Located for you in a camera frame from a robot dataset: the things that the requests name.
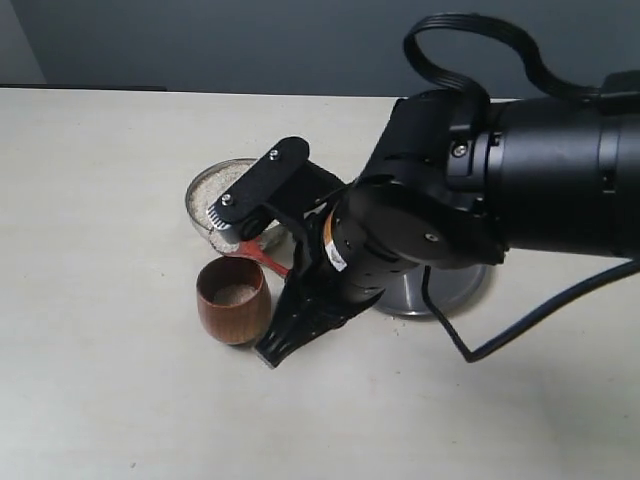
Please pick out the round steel plate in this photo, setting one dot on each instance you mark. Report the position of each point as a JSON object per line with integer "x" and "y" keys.
{"x": 450, "y": 290}

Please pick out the brown wooden cup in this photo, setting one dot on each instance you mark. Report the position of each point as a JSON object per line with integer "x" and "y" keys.
{"x": 233, "y": 300}

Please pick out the steel bowl of rice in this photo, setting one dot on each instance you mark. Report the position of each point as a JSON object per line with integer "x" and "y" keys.
{"x": 204, "y": 190}

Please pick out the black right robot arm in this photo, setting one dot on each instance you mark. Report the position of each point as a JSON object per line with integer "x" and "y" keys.
{"x": 538, "y": 174}

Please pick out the dark red wooden spoon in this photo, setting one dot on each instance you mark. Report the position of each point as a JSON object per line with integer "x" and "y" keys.
{"x": 251, "y": 250}

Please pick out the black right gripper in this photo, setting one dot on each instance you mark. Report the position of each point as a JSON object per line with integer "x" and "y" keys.
{"x": 399, "y": 213}

